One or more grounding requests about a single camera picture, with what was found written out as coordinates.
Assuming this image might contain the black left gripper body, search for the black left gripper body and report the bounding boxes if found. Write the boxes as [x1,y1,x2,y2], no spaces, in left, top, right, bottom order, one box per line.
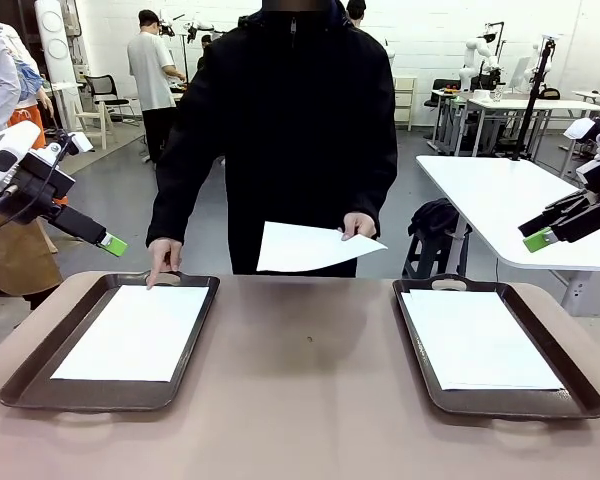
[7,152,77,226]

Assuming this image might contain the person's right forearm black sleeve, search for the person's right forearm black sleeve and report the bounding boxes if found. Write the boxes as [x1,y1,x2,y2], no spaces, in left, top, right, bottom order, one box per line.
[145,164,206,246]

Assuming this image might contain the person's left forearm black sleeve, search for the person's left forearm black sleeve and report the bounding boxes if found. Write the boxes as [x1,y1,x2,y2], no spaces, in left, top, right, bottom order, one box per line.
[344,149,399,221]

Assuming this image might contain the person's right hand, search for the person's right hand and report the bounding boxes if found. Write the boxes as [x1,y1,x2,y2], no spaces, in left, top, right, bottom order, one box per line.
[146,237,184,291]

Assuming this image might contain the person's left hand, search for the person's left hand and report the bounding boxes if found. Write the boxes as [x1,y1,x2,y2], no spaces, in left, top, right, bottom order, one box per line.
[340,212,379,242]

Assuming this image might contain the person with orange apron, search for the person with orange apron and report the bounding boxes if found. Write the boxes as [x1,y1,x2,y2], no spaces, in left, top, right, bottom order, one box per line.
[2,22,70,207]

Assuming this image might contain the large white table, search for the large white table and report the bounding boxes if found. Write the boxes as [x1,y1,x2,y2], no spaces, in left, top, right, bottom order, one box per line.
[415,154,600,317]

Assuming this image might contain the light wooden chair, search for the light wooden chair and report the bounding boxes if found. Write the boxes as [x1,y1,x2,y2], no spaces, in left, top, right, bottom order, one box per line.
[73,112,119,151]

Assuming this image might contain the black cloth bundle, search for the black cloth bundle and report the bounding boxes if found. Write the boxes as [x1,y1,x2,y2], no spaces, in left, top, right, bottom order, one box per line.
[407,198,461,236]

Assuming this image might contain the black tripod stand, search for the black tripod stand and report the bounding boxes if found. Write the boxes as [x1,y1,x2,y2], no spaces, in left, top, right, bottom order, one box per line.
[510,37,557,162]

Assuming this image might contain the black mesh office chair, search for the black mesh office chair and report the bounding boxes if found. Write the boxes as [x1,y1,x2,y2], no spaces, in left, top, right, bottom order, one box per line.
[83,73,131,126]

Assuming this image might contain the tall white air conditioner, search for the tall white air conditioner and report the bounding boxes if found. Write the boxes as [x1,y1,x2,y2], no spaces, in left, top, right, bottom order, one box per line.
[33,0,77,86]

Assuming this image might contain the man in white T-shirt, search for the man in white T-shirt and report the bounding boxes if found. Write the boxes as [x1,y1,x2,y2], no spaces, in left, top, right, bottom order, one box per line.
[127,8,187,166]

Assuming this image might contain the brown plastic serving tray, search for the brown plastic serving tray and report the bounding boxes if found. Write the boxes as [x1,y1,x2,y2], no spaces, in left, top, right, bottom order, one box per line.
[0,268,221,414]
[392,273,600,421]

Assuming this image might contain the person in black jacket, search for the person in black jacket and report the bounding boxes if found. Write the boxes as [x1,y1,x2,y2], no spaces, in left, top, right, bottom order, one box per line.
[145,0,399,278]

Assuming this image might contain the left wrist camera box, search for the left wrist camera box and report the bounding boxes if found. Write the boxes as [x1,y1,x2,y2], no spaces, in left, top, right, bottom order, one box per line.
[44,131,95,161]

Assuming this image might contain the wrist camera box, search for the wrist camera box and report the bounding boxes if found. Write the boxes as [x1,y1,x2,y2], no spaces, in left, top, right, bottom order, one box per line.
[563,117,600,149]
[44,131,95,161]

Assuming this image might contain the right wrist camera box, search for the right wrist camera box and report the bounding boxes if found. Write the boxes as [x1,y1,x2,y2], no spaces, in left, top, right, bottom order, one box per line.
[563,117,600,149]

